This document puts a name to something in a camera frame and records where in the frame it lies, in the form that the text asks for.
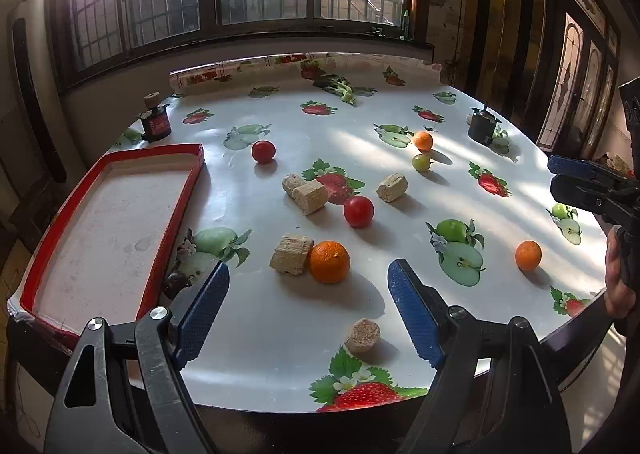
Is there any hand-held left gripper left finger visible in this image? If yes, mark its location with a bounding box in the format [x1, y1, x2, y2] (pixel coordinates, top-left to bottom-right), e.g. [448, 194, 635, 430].
[44, 260, 231, 454]

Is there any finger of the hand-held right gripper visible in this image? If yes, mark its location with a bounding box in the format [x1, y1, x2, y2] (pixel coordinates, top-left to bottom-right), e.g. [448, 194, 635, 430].
[547, 155, 632, 183]
[550, 174, 626, 226]

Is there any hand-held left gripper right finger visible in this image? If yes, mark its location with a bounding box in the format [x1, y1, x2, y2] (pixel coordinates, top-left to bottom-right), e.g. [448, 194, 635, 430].
[387, 258, 573, 454]

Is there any medium orange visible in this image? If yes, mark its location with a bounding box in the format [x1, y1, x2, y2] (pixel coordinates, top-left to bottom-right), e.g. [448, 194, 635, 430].
[515, 240, 543, 271]

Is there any large orange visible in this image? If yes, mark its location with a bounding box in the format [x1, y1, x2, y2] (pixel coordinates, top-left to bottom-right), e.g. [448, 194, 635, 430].
[308, 240, 351, 285]

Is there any large beige crumbly block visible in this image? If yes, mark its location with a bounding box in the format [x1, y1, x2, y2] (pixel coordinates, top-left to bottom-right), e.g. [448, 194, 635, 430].
[269, 234, 315, 277]

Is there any red-rimmed white tray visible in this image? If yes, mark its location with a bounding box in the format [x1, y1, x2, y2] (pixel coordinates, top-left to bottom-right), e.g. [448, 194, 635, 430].
[19, 144, 206, 350]

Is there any small beige crumbly block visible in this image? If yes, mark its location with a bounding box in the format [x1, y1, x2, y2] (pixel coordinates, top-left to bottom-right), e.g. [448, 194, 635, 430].
[281, 173, 307, 197]

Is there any person's right hand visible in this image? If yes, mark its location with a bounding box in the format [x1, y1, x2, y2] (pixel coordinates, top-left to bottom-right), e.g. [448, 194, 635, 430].
[604, 230, 640, 319]

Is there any dark purple grape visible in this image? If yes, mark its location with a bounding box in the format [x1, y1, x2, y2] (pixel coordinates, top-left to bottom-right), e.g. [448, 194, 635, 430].
[162, 271, 193, 299]

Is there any round beige crumbly block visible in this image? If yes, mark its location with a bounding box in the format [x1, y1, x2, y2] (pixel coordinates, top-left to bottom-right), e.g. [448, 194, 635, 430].
[344, 318, 382, 355]

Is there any fruit print tablecloth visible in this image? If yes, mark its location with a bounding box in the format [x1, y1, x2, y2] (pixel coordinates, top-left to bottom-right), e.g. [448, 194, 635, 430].
[107, 52, 608, 414]

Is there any wooden glazed door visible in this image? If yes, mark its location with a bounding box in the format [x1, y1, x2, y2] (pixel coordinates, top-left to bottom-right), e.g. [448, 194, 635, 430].
[535, 0, 623, 159]

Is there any small black pot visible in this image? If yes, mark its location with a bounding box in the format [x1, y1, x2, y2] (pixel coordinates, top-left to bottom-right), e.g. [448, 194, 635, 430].
[467, 106, 502, 143]

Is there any red tomato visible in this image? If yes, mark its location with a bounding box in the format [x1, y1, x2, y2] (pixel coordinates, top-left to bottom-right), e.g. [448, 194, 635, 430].
[251, 140, 277, 165]
[343, 196, 375, 228]

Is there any dark round table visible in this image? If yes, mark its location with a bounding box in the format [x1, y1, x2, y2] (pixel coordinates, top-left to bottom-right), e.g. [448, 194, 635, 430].
[5, 289, 626, 454]

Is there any black bottle with cork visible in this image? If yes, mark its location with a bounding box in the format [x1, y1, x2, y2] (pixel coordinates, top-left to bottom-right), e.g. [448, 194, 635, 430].
[140, 92, 172, 143]

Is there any green leafy vegetable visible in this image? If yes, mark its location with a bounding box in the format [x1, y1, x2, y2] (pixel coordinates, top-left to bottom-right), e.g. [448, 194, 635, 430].
[314, 75, 357, 106]

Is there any dark chair back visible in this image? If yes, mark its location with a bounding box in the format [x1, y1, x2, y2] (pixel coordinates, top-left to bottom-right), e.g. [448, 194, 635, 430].
[6, 0, 68, 235]

